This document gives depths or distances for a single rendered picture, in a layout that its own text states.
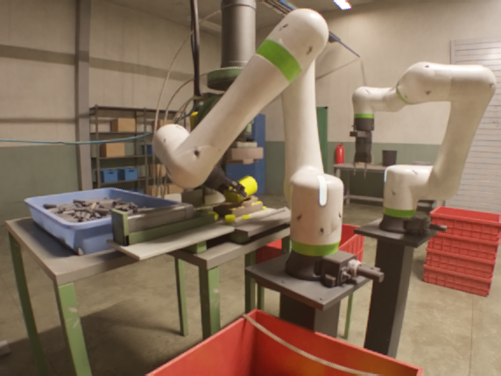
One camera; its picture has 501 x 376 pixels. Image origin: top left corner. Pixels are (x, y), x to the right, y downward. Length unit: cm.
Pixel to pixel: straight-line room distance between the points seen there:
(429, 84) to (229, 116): 59
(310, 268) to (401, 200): 56
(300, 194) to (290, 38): 36
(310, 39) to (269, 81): 14
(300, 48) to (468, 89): 53
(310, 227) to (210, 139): 30
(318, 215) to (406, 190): 55
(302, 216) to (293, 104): 32
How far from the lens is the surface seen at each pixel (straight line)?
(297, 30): 73
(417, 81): 98
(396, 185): 119
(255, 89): 70
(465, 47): 640
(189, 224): 88
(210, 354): 71
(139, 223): 80
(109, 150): 609
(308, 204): 71
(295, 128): 87
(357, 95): 138
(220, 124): 70
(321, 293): 70
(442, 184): 122
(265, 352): 83
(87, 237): 88
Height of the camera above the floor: 124
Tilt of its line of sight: 8 degrees down
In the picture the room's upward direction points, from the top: straight up
